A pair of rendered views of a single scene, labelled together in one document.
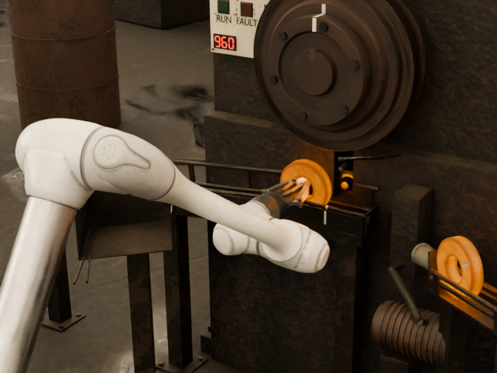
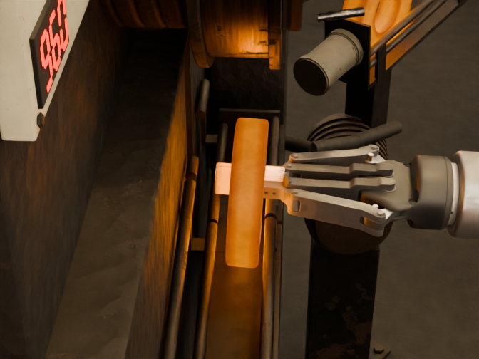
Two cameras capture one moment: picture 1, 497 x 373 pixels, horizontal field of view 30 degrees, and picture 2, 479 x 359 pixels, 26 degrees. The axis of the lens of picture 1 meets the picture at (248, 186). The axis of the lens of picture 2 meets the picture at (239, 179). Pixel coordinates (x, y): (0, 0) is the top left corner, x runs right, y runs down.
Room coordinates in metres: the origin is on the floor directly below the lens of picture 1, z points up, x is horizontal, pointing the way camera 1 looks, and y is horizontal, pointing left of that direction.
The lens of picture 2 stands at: (2.85, 0.58, 1.38)
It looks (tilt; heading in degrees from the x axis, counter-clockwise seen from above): 35 degrees down; 240
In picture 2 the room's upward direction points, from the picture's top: straight up
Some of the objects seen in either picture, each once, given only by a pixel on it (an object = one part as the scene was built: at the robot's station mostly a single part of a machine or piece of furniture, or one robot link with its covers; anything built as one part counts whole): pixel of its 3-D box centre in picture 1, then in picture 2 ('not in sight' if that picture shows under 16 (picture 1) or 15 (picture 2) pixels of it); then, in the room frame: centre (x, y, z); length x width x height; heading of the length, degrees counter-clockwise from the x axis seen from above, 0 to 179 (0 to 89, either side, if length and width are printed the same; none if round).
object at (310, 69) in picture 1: (316, 70); not in sight; (2.29, -0.18, 1.11); 0.28 x 0.06 x 0.28; 57
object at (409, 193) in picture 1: (411, 230); (246, 90); (2.25, -0.44, 0.68); 0.11 x 0.08 x 0.24; 147
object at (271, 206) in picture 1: (261, 213); (475, 195); (2.22, -0.03, 0.75); 0.09 x 0.06 x 0.09; 57
